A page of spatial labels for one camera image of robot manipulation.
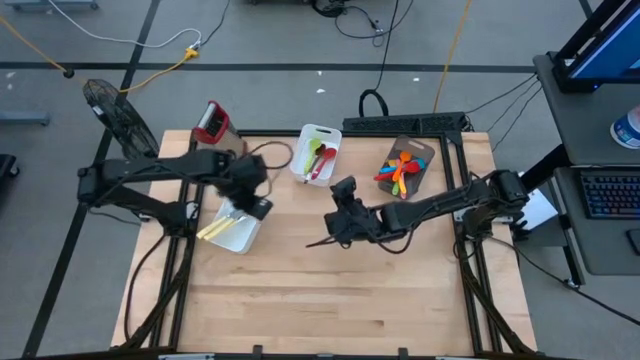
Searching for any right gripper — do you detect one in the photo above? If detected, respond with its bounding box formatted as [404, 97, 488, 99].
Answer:
[305, 198, 384, 250]

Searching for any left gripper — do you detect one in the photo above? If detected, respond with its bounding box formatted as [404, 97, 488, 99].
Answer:
[215, 153, 269, 211]

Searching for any red silicone spoon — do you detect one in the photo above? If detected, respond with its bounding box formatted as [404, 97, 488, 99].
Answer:
[310, 147, 338, 181]

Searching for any large white plastic bin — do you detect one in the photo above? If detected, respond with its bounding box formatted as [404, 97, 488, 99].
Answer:
[205, 197, 264, 256]

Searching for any red and silver grater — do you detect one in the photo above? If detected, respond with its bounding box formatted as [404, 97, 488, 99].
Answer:
[192, 99, 249, 157]

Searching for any small white plastic bin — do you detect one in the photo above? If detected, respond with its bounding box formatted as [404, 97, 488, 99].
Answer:
[289, 123, 344, 188]

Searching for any gray translucent plastic bin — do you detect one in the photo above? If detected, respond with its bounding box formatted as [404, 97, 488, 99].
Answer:
[377, 134, 436, 202]

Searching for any black floor fan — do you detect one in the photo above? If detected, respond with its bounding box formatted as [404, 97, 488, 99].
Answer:
[82, 78, 160, 161]

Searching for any gray side desk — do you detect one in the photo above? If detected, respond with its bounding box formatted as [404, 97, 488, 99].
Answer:
[532, 52, 640, 276]

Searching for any black computer keyboard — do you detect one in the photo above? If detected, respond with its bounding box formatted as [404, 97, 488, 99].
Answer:
[579, 172, 640, 220]

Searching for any white wipes canister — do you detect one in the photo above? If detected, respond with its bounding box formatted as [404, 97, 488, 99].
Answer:
[609, 104, 640, 150]

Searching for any computer monitor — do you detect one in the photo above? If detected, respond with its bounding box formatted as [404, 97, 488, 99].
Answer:
[552, 0, 640, 94]

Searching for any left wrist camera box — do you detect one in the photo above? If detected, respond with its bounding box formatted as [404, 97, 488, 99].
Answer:
[248, 197, 274, 222]

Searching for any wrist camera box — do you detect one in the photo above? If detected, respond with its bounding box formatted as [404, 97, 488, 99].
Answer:
[330, 175, 359, 204]
[248, 197, 274, 222]

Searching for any thin dark cable loop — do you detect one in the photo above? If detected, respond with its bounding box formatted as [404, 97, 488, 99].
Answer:
[244, 140, 295, 199]

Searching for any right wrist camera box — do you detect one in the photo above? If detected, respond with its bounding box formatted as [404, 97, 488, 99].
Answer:
[330, 175, 359, 204]

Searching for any yellow extension cord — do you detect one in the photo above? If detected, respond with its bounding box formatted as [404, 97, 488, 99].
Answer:
[0, 17, 200, 94]

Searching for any thick black cable loop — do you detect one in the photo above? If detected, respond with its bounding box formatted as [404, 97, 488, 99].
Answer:
[358, 88, 390, 119]

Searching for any black aluminium table frame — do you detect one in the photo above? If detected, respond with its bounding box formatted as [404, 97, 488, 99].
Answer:
[112, 129, 539, 360]

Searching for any black floor cable bundle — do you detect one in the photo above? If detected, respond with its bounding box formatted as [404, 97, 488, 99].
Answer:
[309, 0, 416, 49]

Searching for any white floor cable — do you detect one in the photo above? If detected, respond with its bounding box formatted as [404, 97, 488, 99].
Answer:
[47, 0, 203, 51]

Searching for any hanging yellow cable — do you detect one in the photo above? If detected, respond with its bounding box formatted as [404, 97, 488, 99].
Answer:
[432, 0, 474, 114]

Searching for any black power cable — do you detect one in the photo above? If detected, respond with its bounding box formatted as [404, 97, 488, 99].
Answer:
[487, 233, 640, 327]

